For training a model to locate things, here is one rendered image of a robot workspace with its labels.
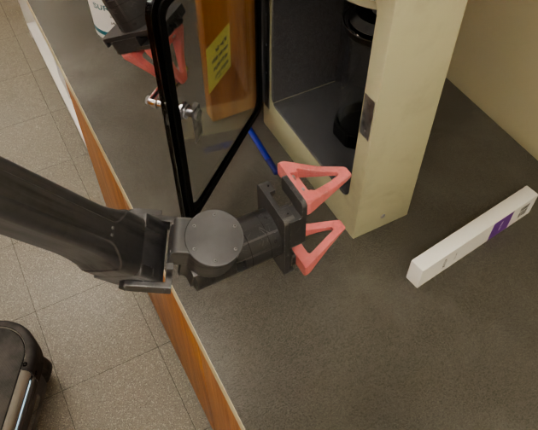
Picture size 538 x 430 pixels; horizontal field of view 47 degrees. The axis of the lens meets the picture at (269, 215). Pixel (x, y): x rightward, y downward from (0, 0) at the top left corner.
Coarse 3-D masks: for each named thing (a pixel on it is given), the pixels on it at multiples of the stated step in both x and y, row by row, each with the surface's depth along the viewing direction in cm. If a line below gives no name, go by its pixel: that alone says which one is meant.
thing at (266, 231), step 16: (272, 192) 68; (272, 208) 66; (288, 208) 66; (256, 224) 67; (272, 224) 68; (288, 224) 65; (256, 240) 67; (272, 240) 67; (288, 240) 67; (240, 256) 66; (256, 256) 67; (272, 256) 69; (288, 256) 70; (288, 272) 72
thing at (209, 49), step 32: (192, 0) 75; (224, 0) 84; (192, 32) 78; (224, 32) 88; (192, 64) 81; (224, 64) 91; (160, 96) 77; (192, 96) 84; (224, 96) 95; (192, 128) 87; (224, 128) 99; (192, 160) 91; (192, 192) 95
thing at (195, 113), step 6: (186, 108) 83; (192, 108) 82; (198, 108) 83; (186, 114) 83; (192, 114) 82; (198, 114) 83; (198, 120) 84; (198, 126) 85; (198, 132) 86; (198, 138) 86
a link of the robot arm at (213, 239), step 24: (168, 216) 67; (216, 216) 59; (192, 240) 58; (216, 240) 59; (240, 240) 59; (168, 264) 62; (192, 264) 61; (216, 264) 58; (120, 288) 66; (144, 288) 65; (168, 288) 65
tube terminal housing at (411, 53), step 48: (384, 0) 69; (432, 0) 70; (384, 48) 73; (432, 48) 76; (384, 96) 79; (432, 96) 84; (288, 144) 113; (384, 144) 87; (336, 192) 101; (384, 192) 96
